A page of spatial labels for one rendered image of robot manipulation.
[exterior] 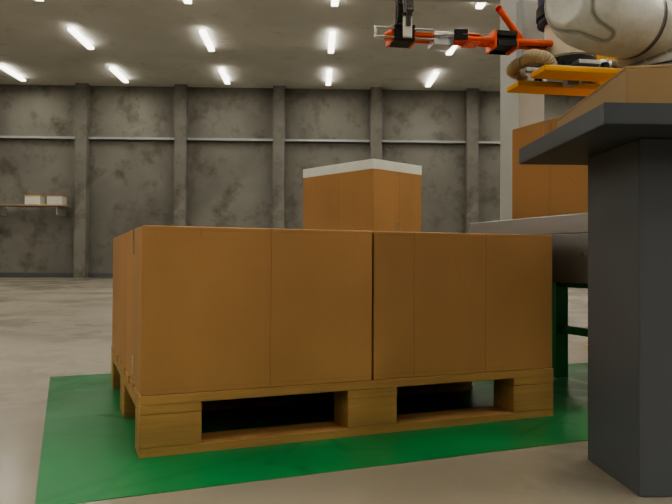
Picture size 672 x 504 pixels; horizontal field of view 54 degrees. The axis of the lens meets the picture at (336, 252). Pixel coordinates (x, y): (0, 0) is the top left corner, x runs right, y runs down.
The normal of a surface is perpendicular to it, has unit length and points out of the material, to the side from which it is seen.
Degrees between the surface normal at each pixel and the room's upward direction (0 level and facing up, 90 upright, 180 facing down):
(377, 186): 90
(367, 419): 90
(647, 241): 90
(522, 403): 90
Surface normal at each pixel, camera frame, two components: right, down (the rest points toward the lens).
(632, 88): 0.04, -0.01
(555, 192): -0.92, -0.01
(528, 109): 0.38, -0.01
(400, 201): 0.67, 0.00
